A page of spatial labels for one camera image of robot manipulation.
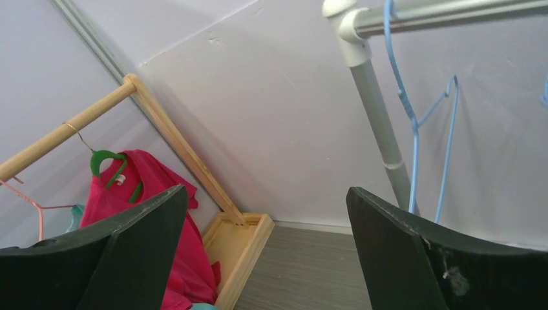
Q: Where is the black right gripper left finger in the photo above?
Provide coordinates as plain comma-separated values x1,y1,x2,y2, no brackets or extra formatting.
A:
1,185,188,309

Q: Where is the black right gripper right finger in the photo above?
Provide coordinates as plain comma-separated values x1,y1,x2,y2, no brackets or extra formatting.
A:
346,187,547,309

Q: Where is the teal cloth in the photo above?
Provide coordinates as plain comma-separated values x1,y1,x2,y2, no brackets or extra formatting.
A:
65,203,218,310

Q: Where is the red cloth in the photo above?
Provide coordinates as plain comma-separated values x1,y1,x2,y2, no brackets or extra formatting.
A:
80,150,221,309

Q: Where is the pink hanger on rack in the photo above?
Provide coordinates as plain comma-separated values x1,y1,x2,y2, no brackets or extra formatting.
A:
0,176,82,243

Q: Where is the green plastic hanger on rack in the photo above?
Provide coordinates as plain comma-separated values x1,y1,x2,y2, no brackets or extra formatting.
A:
63,122,144,205

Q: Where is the metal garment rack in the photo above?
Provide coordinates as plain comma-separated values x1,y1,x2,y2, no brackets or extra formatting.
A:
321,1,547,211

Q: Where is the wooden clothes rack frame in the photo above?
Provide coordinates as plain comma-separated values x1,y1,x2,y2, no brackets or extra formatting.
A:
1,74,275,309

